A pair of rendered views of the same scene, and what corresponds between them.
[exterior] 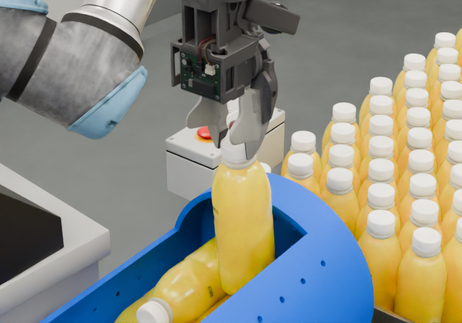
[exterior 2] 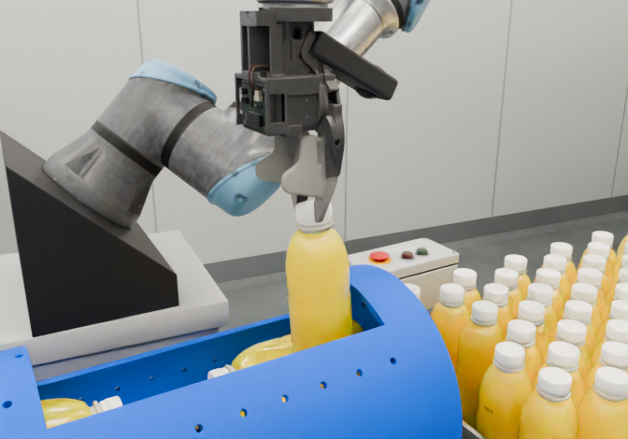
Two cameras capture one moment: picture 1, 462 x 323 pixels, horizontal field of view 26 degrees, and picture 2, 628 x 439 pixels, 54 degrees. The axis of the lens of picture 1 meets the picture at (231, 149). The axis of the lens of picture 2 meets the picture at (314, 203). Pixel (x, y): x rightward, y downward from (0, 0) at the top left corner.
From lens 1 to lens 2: 60 cm
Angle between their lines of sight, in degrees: 24
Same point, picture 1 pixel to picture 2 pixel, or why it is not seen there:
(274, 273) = (324, 355)
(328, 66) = not seen: hidden behind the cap
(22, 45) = (173, 115)
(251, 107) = (315, 157)
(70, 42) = (218, 120)
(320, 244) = (395, 339)
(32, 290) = (135, 336)
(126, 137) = not seen: hidden behind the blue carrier
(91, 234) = (209, 300)
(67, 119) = (205, 189)
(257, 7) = (329, 45)
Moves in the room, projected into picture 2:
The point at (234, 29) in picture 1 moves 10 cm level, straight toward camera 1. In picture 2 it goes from (298, 63) to (249, 73)
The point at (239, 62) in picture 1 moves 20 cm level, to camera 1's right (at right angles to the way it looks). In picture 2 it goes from (292, 93) to (517, 106)
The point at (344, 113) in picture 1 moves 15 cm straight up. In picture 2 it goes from (513, 262) to (521, 182)
